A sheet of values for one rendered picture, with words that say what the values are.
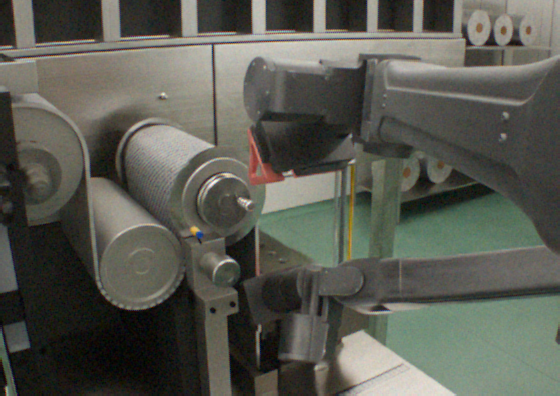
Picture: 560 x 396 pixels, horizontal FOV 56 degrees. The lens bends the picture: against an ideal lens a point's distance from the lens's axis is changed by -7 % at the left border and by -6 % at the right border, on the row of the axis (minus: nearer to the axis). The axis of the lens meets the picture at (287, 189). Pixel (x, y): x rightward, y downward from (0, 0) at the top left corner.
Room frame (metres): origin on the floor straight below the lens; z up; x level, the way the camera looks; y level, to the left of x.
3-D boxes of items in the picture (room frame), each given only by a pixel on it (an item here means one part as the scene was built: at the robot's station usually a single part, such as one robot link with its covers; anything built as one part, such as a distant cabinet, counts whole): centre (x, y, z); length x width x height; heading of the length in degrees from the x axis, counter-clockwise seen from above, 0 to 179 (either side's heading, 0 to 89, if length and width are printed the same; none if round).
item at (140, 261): (0.77, 0.26, 1.18); 0.26 x 0.12 x 0.12; 33
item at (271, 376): (0.87, 0.11, 0.92); 0.28 x 0.04 x 0.04; 33
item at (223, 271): (0.65, 0.08, 1.18); 0.04 x 0.02 x 0.04; 123
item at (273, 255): (0.96, 0.03, 1.00); 0.40 x 0.16 x 0.06; 33
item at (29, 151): (0.58, 0.29, 1.34); 0.06 x 0.06 x 0.06; 33
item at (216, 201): (0.72, 0.09, 1.25); 0.07 x 0.02 x 0.07; 123
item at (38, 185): (0.53, 0.26, 1.34); 0.06 x 0.03 x 0.03; 33
